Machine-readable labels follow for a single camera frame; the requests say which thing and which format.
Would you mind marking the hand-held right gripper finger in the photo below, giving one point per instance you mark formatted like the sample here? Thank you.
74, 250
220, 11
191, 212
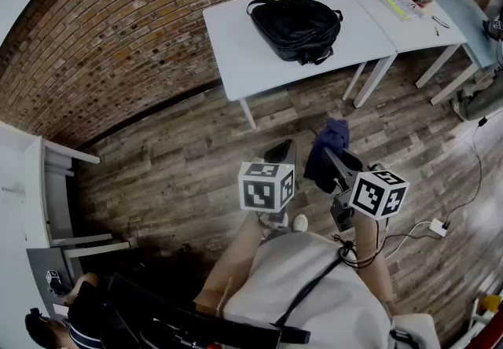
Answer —
353, 166
338, 166

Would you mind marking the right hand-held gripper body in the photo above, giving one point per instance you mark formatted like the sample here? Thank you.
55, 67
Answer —
373, 194

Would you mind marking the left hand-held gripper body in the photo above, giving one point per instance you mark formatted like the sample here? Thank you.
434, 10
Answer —
257, 192

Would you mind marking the dark blue cloth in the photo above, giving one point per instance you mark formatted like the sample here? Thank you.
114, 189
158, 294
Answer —
322, 159

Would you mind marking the black backpack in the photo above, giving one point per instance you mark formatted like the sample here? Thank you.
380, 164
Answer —
294, 29

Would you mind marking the person's right forearm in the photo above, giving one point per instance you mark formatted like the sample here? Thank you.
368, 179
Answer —
371, 245

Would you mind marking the person's left forearm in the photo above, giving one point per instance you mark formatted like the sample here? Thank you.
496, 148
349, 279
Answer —
236, 257

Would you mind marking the person's white shoe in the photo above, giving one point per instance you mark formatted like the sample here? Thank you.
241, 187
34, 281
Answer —
300, 222

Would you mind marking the white power adapter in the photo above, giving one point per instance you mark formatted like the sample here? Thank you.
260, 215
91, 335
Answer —
438, 227

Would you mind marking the white table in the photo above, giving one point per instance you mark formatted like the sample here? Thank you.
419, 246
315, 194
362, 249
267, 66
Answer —
377, 21
243, 64

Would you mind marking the person's white shirt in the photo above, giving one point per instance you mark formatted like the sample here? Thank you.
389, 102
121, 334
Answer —
314, 300

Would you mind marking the olive green bag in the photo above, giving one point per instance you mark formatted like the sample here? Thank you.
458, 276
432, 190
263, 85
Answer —
479, 100

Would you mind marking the black worn rig bar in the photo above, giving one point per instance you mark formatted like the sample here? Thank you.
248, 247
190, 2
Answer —
177, 312

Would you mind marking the yellow-edged white booklet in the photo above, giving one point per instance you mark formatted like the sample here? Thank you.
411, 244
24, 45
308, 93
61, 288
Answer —
401, 8

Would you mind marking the black eyeglasses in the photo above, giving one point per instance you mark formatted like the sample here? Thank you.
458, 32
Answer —
441, 22

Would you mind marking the light blue table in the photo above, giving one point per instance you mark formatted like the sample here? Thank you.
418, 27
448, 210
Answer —
467, 21

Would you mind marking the gray desk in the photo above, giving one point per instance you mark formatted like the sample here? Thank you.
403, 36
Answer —
41, 261

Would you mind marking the white desk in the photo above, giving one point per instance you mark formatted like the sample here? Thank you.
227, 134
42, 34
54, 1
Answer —
19, 166

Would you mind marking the small white box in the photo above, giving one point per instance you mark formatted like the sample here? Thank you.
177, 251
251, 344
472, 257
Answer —
12, 192

